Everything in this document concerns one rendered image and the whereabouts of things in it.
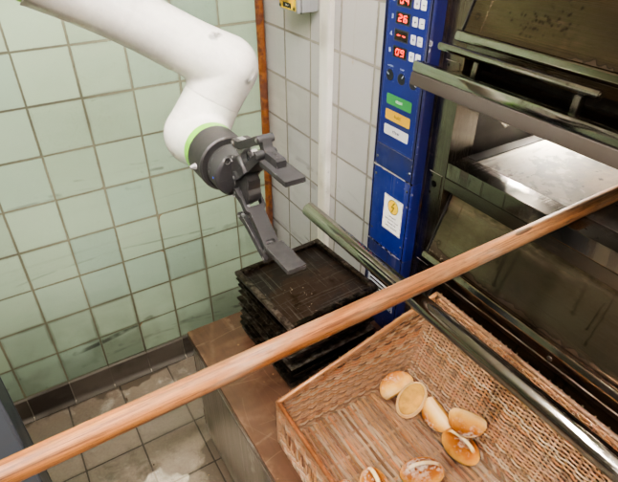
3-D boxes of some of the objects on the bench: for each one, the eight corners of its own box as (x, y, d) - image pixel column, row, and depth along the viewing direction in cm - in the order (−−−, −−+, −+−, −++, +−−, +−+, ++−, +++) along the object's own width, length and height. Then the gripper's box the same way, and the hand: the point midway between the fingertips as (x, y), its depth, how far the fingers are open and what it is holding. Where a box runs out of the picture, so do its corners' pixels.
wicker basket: (424, 361, 148) (437, 287, 133) (606, 536, 109) (656, 459, 93) (273, 440, 128) (268, 361, 112) (430, 691, 88) (456, 625, 72)
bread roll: (412, 427, 132) (412, 424, 127) (389, 410, 135) (388, 407, 130) (432, 393, 135) (433, 389, 130) (409, 379, 137) (409, 374, 133)
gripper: (244, 83, 78) (321, 132, 63) (253, 224, 92) (320, 292, 77) (196, 92, 74) (267, 145, 59) (214, 236, 89) (275, 310, 74)
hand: (292, 224), depth 69 cm, fingers open, 13 cm apart
